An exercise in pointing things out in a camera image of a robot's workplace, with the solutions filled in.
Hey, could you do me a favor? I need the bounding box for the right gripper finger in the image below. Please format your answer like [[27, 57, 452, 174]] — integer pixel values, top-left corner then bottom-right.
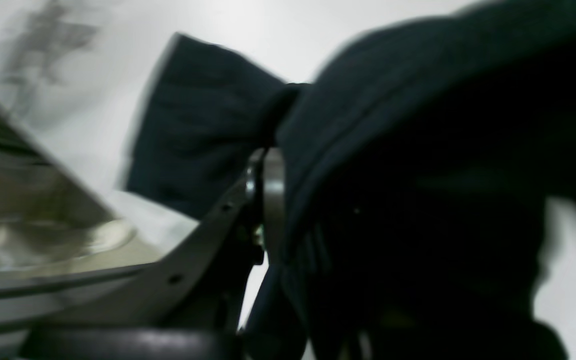
[[19, 148, 285, 360]]

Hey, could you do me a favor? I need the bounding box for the black t-shirt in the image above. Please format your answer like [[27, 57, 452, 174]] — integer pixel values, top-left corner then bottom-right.
[[126, 0, 576, 360]]

